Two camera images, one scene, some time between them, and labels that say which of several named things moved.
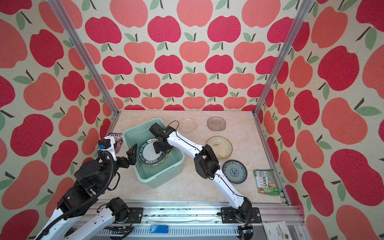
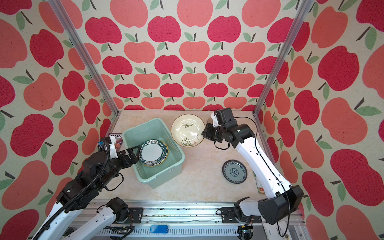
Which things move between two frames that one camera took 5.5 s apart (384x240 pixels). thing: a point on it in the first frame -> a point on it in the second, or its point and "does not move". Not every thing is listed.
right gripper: [156, 148] -> [206, 132]
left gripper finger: [132, 154] does not move
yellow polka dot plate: [150, 165] does not move
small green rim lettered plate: [147, 155] does not move
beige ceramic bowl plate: [221, 146] -> [186, 130]
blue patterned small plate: [234, 171] does not move
